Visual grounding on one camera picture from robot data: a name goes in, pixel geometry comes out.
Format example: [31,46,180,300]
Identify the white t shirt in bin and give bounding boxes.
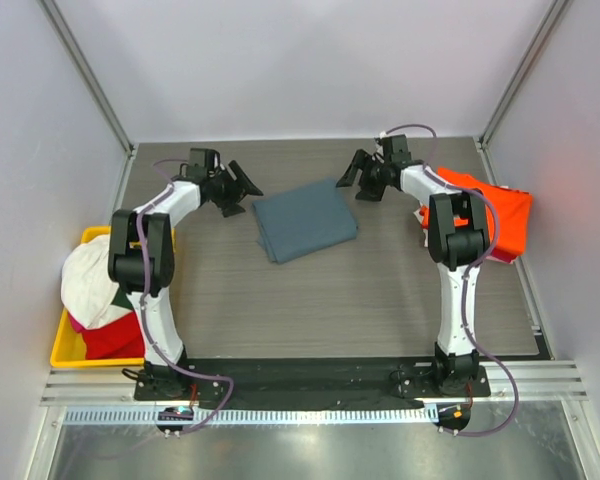
[60,234,135,330]

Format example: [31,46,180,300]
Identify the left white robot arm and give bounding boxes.
[107,148,263,400]

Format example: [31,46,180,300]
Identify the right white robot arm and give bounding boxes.
[336,135,492,396]

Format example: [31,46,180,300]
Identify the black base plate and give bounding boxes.
[123,357,491,411]

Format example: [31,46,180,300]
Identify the magenta t shirt in bin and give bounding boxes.
[68,315,85,333]

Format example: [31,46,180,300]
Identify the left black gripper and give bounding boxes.
[208,161,262,217]

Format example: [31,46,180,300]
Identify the right aluminium frame post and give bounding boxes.
[478,0,572,150]

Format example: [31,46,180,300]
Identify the orange folded t shirt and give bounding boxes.
[437,167,533,258]

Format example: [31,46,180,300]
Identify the blue-grey t shirt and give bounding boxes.
[253,178,358,264]

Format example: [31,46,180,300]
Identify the yellow plastic bin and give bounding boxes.
[50,226,143,368]

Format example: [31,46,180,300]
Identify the left aluminium frame post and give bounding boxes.
[37,0,134,157]

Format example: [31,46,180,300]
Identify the red t shirt in bin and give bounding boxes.
[82,312,145,360]

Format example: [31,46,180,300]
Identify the dark green t shirt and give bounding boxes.
[111,289,134,310]

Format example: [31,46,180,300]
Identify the white slotted cable duct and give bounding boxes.
[64,404,438,427]

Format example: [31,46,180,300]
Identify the aluminium frame post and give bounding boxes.
[478,0,572,150]
[37,0,134,157]

